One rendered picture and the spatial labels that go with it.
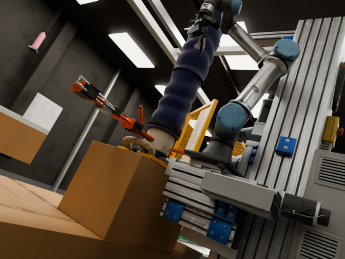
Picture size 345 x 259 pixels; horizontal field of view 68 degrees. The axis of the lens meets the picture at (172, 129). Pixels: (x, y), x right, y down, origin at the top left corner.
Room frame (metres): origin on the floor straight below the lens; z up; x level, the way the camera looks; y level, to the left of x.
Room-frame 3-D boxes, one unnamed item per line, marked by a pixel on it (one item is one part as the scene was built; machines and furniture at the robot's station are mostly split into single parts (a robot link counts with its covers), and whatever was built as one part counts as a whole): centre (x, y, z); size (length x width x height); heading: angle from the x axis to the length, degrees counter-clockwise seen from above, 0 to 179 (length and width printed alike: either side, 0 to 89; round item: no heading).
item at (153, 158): (1.52, -0.03, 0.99); 0.34 x 0.10 x 0.05; 140
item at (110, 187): (1.56, 0.05, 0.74); 0.60 x 0.40 x 0.40; 141
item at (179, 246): (1.86, -0.19, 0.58); 0.70 x 0.03 x 0.06; 52
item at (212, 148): (1.17, -0.24, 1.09); 0.15 x 0.15 x 0.10
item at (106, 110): (1.22, 0.35, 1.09); 0.07 x 0.07 x 0.04; 50
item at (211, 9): (1.10, 0.08, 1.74); 0.08 x 0.08 x 0.05
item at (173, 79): (1.58, 0.05, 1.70); 0.22 x 0.22 x 1.04
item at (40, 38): (5.19, 3.44, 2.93); 0.24 x 0.23 x 0.53; 52
